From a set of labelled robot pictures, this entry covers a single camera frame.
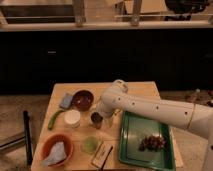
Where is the dark red bowl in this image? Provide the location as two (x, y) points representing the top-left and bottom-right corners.
(72, 90), (94, 111)

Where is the metal cup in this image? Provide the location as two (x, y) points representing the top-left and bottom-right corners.
(91, 112), (103, 129)

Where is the orange bowl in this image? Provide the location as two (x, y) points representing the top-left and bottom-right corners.
(41, 134), (74, 167)

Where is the black pole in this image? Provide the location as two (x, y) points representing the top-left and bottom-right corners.
(23, 111), (33, 165)

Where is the green plastic tray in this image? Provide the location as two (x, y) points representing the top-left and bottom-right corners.
(118, 111), (176, 171)

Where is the white cloth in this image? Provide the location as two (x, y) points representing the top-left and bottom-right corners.
(43, 142), (67, 166)

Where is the blue sponge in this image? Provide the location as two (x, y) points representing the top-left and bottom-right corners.
(59, 93), (73, 109)

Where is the green cucumber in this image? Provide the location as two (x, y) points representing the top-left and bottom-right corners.
(47, 110), (65, 130)

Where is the green cup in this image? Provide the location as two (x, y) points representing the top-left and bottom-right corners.
(82, 137), (99, 154)

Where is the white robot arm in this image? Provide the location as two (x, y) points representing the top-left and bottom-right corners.
(96, 79), (213, 171)

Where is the white cup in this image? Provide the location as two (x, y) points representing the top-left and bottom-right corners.
(64, 110), (81, 128)

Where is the bunch of dark grapes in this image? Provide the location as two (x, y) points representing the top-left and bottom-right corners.
(139, 135), (166, 151)

